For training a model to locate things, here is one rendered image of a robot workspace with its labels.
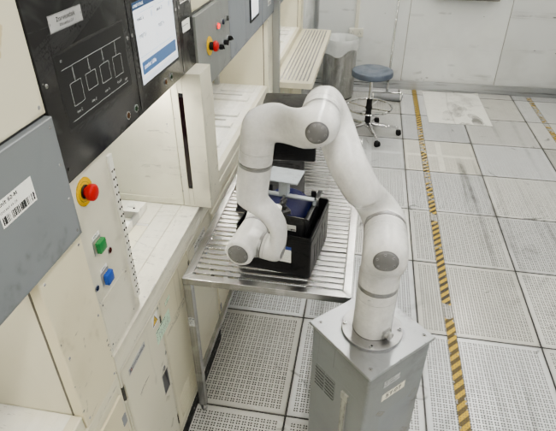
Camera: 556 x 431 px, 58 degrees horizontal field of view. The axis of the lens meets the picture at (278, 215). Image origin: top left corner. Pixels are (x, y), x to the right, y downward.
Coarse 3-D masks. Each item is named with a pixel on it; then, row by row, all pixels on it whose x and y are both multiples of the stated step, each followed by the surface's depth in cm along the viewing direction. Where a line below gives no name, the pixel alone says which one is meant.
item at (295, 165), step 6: (276, 162) 229; (282, 162) 229; (288, 162) 229; (294, 162) 229; (300, 162) 229; (294, 168) 225; (300, 168) 225; (300, 180) 215; (276, 186) 211; (294, 186) 211; (300, 186) 211; (240, 210) 214
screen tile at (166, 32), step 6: (156, 6) 139; (162, 6) 143; (156, 12) 139; (162, 12) 143; (168, 12) 148; (162, 18) 144; (168, 24) 148; (162, 30) 144; (168, 30) 149; (162, 36) 145; (168, 36) 149; (162, 42) 145
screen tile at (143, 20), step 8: (152, 8) 137; (136, 16) 128; (144, 16) 132; (152, 16) 137; (136, 24) 128; (144, 24) 133; (152, 24) 138; (152, 32) 138; (144, 40) 134; (152, 40) 139; (144, 48) 134; (152, 48) 139
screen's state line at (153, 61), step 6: (174, 42) 155; (162, 48) 146; (168, 48) 150; (174, 48) 155; (156, 54) 142; (162, 54) 146; (168, 54) 151; (150, 60) 138; (156, 60) 142; (162, 60) 147; (144, 66) 135; (150, 66) 139; (144, 72) 135
